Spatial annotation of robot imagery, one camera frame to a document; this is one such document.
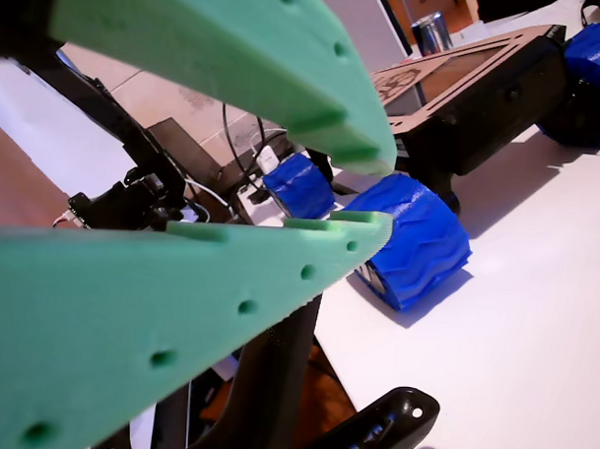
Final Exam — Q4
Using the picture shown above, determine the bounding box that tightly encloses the white power strip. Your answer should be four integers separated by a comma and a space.
233, 175, 288, 225

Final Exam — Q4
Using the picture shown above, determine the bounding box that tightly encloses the white usb charger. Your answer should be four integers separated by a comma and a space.
254, 143, 283, 176

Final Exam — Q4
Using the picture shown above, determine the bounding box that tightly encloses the black spring clamp red tip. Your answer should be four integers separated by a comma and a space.
182, 287, 445, 449

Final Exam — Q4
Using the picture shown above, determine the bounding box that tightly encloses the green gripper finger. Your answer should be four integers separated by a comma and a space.
43, 0, 404, 178
0, 197, 394, 449

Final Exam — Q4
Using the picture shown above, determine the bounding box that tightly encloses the long black flat rail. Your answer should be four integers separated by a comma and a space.
47, 47, 204, 192

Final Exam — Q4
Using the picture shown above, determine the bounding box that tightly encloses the wooden rover with blue wheels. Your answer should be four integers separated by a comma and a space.
259, 6, 600, 323

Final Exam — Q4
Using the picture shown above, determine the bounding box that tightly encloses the blue silver energy drink can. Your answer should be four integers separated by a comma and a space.
409, 10, 456, 58

